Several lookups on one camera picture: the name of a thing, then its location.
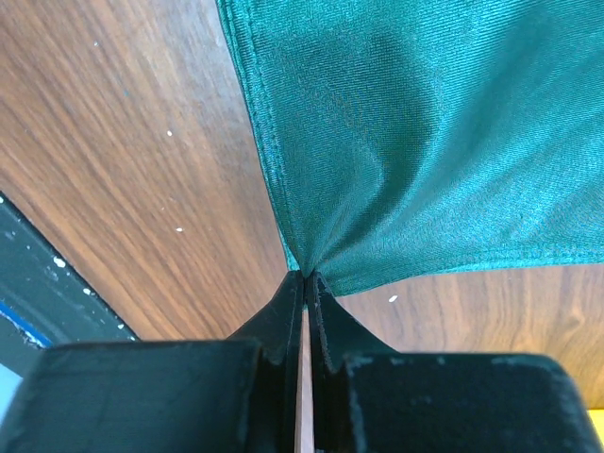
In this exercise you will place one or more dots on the yellow plastic bin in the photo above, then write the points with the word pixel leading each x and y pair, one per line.
pixel 597 421

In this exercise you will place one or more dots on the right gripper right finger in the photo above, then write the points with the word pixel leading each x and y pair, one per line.
pixel 368 397

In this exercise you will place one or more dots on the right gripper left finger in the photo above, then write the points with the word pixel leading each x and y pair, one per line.
pixel 233 395

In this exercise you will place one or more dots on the dark green cloth napkin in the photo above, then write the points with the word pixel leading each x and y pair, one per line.
pixel 407 138

